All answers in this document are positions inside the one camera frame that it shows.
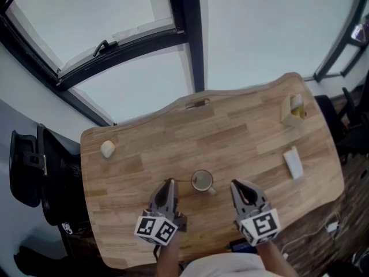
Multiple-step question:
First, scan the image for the glass cup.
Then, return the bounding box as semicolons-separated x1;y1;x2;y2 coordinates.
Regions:
190;169;217;196

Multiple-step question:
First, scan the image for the blue device under table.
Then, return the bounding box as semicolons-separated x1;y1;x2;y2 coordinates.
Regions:
225;239;258;254

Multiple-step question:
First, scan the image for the black window frame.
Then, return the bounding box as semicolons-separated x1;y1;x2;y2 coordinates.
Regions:
0;0;369;127

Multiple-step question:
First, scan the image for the white bread roll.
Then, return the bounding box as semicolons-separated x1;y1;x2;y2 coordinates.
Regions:
100;140;117;159

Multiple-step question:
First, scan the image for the wooden box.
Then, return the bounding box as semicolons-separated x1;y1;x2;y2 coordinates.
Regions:
280;92;307;127

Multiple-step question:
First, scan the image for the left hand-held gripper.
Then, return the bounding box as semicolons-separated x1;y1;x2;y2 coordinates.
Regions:
134;178;189;246

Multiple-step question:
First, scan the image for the person's left forearm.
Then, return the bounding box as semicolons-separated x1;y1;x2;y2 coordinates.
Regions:
156;231;183;277

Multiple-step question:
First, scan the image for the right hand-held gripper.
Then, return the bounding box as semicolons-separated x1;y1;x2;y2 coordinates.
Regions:
229;178;282;247

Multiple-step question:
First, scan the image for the person's right forearm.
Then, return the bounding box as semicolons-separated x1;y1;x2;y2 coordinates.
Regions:
254;237;299;277

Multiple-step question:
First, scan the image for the white flat packet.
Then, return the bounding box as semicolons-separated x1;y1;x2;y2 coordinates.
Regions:
283;146;305;181

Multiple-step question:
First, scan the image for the person's light clothing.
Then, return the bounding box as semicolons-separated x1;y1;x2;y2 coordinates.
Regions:
179;252;299;277

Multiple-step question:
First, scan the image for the white power adapter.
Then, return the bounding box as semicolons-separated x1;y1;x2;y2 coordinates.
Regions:
326;220;341;234

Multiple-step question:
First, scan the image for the black office chair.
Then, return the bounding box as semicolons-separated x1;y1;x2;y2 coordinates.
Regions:
313;76;369;165
8;122;91;237

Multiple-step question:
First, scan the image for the white paper in box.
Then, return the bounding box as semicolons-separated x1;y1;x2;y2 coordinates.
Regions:
289;94;303;110

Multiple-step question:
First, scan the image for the black window handle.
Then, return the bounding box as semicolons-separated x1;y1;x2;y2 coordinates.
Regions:
92;39;119;58

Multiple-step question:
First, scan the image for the white cable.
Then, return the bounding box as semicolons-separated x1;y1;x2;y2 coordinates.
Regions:
278;211;350;260

